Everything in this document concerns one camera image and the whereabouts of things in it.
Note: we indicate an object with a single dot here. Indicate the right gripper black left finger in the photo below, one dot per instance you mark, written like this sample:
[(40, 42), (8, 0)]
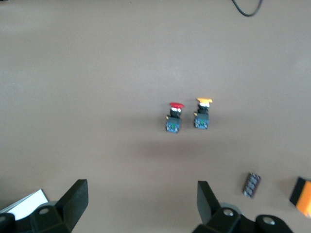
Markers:
[(77, 201)]

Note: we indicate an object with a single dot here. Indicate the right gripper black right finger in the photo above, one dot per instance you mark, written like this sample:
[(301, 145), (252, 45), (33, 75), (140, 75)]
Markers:
[(206, 201)]

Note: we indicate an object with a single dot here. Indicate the white drawer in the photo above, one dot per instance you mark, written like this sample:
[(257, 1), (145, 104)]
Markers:
[(26, 205)]

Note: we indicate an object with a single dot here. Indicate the red push button switch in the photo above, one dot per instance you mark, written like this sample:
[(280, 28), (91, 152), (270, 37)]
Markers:
[(173, 121)]

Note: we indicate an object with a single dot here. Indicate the small black terminal block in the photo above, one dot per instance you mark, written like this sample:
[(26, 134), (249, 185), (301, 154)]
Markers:
[(251, 185)]

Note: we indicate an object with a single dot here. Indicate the orange box with hole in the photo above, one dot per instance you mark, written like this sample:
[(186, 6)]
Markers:
[(303, 199)]

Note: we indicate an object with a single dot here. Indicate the yellow push button switch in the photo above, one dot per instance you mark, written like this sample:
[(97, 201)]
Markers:
[(202, 119)]

